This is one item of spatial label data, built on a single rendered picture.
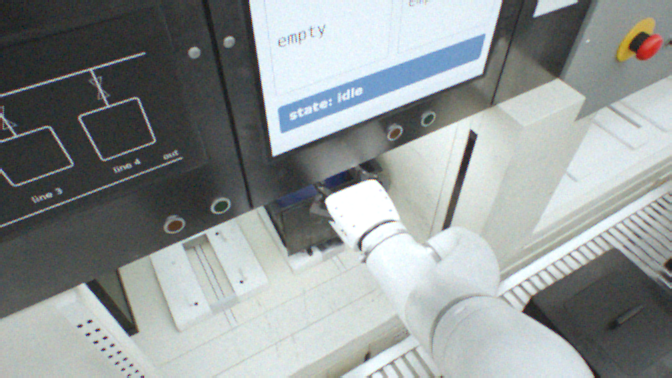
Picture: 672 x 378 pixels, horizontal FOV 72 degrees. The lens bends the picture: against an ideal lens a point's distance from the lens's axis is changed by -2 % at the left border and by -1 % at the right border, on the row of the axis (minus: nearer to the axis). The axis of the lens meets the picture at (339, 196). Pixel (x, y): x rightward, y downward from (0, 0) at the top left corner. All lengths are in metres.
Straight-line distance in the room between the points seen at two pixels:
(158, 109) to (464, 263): 0.38
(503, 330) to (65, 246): 0.38
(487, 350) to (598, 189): 1.09
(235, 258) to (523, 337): 0.83
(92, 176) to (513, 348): 0.35
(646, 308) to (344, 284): 0.67
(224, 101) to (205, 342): 0.71
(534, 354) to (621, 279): 0.93
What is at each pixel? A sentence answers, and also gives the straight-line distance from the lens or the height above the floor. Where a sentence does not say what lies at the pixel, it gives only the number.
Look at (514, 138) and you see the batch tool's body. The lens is 0.69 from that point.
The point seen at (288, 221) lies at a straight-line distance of 0.93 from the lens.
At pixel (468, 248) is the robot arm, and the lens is 0.61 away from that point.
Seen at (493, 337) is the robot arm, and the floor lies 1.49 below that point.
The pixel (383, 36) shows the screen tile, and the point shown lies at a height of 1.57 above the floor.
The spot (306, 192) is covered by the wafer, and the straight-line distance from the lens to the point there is 1.07.
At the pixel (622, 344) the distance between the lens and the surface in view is 1.19.
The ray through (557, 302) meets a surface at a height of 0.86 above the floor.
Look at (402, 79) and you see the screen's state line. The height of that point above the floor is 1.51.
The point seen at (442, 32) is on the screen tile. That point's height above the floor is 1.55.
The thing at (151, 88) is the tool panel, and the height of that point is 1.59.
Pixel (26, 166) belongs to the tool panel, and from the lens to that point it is 0.42.
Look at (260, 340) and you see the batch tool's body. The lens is 1.04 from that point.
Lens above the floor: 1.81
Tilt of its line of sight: 50 degrees down
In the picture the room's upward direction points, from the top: straight up
